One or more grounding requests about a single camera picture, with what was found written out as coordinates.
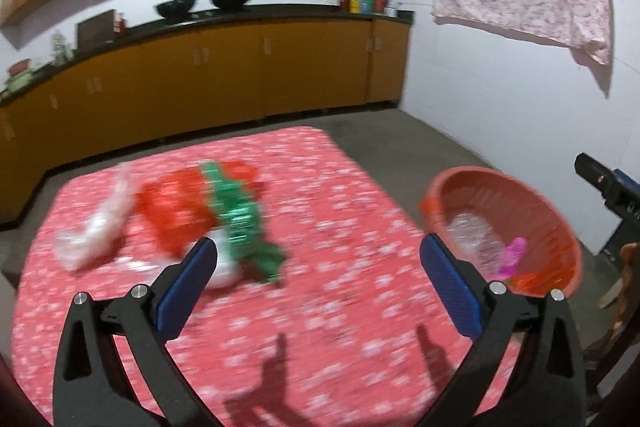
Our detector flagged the clear plastic bottle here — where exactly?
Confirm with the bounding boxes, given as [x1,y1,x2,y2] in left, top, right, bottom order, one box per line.
[446,212,506,269]

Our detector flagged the black wok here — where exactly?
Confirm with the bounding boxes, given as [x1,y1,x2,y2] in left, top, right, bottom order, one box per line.
[156,0,199,18]

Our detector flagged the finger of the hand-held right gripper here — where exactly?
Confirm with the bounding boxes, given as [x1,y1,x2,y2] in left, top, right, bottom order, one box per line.
[574,152,640,223]
[616,168,640,192]

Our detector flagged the large red plastic bag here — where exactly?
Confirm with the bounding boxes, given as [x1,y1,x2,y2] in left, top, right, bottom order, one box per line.
[137,159,258,265]

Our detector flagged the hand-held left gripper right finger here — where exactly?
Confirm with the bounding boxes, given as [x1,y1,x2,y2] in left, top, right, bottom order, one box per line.
[419,234,586,427]

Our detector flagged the small bubble wrap sheet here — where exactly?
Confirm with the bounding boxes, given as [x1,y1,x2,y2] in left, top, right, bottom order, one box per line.
[55,162,137,273]

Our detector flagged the pink plastic wrapper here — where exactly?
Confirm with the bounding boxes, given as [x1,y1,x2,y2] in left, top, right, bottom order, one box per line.
[490,237,529,282]

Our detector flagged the glass jar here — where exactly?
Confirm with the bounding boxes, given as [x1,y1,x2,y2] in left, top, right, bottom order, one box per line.
[51,32,73,64]

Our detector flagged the wooden lower kitchen cabinets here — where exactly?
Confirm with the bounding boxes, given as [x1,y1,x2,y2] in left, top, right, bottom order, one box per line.
[0,19,411,225]

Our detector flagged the brown wooden chair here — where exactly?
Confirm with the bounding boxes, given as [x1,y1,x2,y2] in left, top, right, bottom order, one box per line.
[582,242,640,413]

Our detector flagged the black kitchen countertop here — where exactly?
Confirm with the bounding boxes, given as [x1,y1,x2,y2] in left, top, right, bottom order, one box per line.
[0,4,416,108]

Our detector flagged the red plastic mesh basket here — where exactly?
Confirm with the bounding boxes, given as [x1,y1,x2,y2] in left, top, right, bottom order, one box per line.
[419,167,583,298]

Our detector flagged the red floral tablecloth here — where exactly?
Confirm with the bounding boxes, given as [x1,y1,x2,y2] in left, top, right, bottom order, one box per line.
[10,126,521,427]

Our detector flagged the dark cutting board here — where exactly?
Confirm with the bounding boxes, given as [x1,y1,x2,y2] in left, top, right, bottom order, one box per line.
[76,9,118,50]

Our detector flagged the small red plastic bag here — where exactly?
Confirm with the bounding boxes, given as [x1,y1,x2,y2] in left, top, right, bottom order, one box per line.
[510,273,547,297]

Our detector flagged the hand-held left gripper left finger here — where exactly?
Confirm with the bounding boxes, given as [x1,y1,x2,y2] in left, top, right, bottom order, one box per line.
[52,237,221,427]

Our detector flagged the green plastic bag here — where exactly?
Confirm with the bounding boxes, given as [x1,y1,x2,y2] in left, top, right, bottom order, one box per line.
[200,161,288,284]

